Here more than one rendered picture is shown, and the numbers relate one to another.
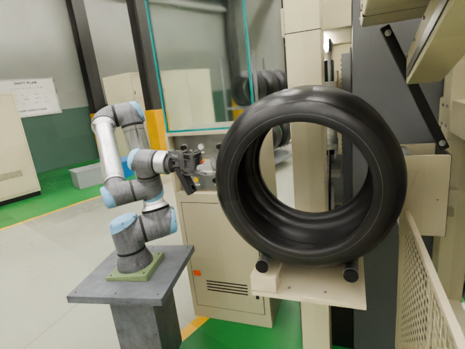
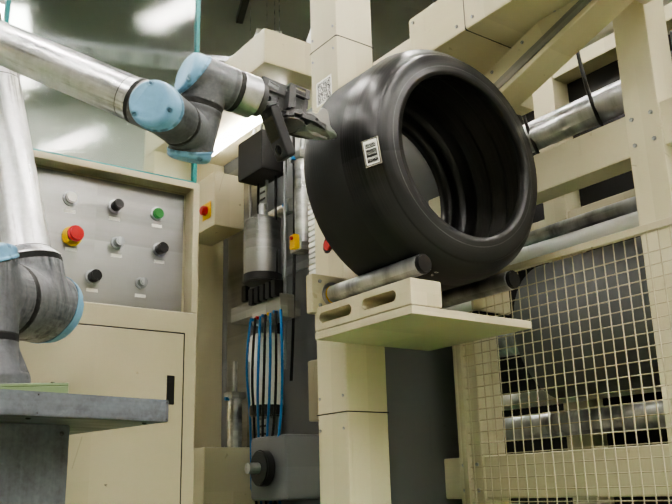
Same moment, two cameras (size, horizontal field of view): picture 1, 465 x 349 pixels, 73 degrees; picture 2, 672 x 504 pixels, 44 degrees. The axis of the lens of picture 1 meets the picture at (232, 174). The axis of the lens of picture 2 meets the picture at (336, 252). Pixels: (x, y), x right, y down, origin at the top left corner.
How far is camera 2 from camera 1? 1.85 m
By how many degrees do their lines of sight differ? 65
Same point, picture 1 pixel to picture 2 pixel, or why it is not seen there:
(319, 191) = not seen: hidden behind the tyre
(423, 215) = not seen: hidden behind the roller
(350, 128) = (502, 101)
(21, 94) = not seen: outside the picture
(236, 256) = (125, 468)
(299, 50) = (351, 59)
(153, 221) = (50, 277)
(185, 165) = (293, 103)
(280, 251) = (450, 234)
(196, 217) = (36, 359)
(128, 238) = (13, 288)
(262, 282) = (426, 288)
